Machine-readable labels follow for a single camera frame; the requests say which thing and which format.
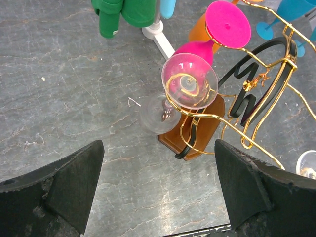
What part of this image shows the clear wine glass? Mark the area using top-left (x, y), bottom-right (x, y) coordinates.
top-left (296, 150), bottom-right (316, 180)
top-left (138, 53), bottom-right (218, 135)

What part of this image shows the blue wine glass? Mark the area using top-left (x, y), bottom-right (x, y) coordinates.
top-left (294, 27), bottom-right (316, 58)
top-left (256, 0), bottom-right (316, 40)

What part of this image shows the gold wire wine glass rack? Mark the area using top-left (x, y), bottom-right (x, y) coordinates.
top-left (158, 0), bottom-right (316, 171)

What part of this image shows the light blue clothes hanger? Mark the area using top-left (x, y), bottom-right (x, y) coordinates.
top-left (159, 0), bottom-right (176, 19)

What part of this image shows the orange wine glass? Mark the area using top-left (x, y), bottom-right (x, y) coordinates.
top-left (188, 0), bottom-right (251, 48)

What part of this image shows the white clothes rail frame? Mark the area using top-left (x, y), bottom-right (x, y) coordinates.
top-left (142, 0), bottom-right (175, 60)

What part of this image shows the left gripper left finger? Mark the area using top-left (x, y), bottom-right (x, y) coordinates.
top-left (0, 140), bottom-right (104, 237)

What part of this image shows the pink wine glass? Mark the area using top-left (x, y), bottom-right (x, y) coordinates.
top-left (174, 0), bottom-right (251, 65)

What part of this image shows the clear wine glass left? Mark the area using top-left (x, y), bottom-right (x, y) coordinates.
top-left (138, 53), bottom-right (218, 135)

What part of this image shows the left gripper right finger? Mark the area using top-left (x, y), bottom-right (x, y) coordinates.
top-left (214, 139), bottom-right (316, 237)

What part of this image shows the green cloth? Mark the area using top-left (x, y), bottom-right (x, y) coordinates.
top-left (91, 0), bottom-right (157, 39)

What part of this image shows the clear wine glass front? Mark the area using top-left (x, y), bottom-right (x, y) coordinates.
top-left (296, 150), bottom-right (316, 180)

